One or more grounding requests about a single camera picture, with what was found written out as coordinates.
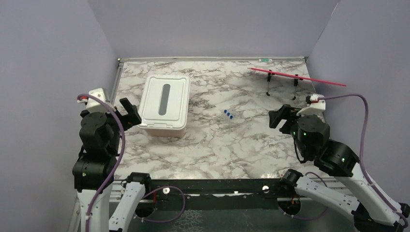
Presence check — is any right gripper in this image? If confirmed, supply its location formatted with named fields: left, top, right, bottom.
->
left=269, top=102, right=317, bottom=157

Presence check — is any pink plastic bin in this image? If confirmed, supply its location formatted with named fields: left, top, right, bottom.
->
left=139, top=126, right=186, bottom=138

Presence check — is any clear plastic lid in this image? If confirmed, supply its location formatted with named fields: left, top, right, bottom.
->
left=138, top=74, right=190, bottom=131

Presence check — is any clear acrylic tube rack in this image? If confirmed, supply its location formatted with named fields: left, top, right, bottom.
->
left=222, top=109, right=252, bottom=123

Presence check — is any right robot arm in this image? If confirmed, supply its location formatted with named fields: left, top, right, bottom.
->
left=268, top=104, right=410, bottom=232

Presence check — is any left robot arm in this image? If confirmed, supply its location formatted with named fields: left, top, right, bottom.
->
left=72, top=95, right=152, bottom=232

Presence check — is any red-edged glass shelf stand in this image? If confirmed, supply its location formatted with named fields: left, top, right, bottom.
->
left=248, top=68, right=347, bottom=96

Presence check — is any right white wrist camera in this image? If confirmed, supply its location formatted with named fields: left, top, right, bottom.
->
left=296, top=94, right=326, bottom=116

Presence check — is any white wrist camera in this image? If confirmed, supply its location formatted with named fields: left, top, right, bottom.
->
left=77, top=88, right=113, bottom=113
left=296, top=94, right=326, bottom=116

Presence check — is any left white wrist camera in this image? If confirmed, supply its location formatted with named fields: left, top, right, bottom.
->
left=77, top=88, right=113, bottom=113

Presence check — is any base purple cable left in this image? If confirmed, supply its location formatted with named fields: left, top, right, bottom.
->
left=132, top=186, right=187, bottom=224

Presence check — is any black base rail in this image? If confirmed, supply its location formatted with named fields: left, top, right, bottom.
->
left=138, top=178, right=292, bottom=211

